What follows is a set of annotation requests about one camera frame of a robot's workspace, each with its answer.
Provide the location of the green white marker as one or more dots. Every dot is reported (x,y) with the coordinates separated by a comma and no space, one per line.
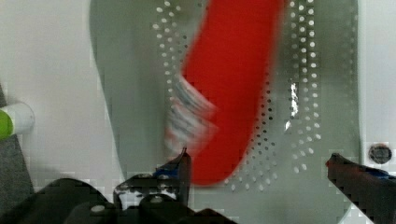
(17,118)

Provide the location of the green perforated strainer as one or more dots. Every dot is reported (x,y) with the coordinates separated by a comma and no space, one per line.
(309,105)

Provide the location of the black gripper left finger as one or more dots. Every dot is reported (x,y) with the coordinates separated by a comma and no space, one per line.
(172,179)

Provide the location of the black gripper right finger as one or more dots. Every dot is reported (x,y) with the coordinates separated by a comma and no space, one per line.
(372,190)

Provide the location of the red plush ketchup bottle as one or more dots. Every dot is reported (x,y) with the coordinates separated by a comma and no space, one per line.
(216,96)

